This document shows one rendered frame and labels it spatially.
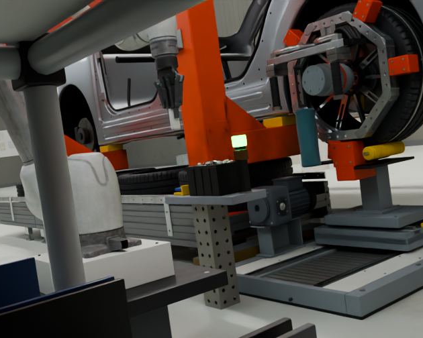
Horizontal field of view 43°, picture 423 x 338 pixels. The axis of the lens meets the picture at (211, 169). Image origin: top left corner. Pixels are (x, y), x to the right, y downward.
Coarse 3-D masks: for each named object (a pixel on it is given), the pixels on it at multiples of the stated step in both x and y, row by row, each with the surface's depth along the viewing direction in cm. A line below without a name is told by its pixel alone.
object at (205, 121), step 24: (192, 24) 244; (192, 48) 244; (216, 48) 252; (192, 72) 247; (216, 72) 252; (192, 96) 249; (216, 96) 251; (192, 120) 252; (216, 120) 251; (192, 144) 254; (216, 144) 249
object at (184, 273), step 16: (176, 272) 152; (192, 272) 149; (208, 272) 147; (224, 272) 146; (128, 288) 141; (144, 288) 139; (160, 288) 137; (176, 288) 137; (192, 288) 140; (208, 288) 143; (128, 304) 129; (144, 304) 131; (160, 304) 134; (144, 320) 145; (160, 320) 148; (144, 336) 145; (160, 336) 148
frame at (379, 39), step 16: (336, 16) 232; (304, 32) 247; (368, 32) 223; (384, 48) 217; (288, 64) 257; (384, 64) 218; (384, 80) 219; (304, 96) 259; (384, 96) 219; (384, 112) 225; (320, 128) 248; (368, 128) 228
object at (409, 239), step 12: (324, 228) 263; (336, 228) 257; (348, 228) 252; (360, 228) 247; (372, 228) 243; (384, 228) 239; (396, 228) 234; (408, 228) 229; (420, 228) 229; (324, 240) 257; (336, 240) 252; (348, 240) 246; (360, 240) 241; (372, 240) 236; (384, 240) 231; (396, 240) 227; (408, 240) 223; (420, 240) 229
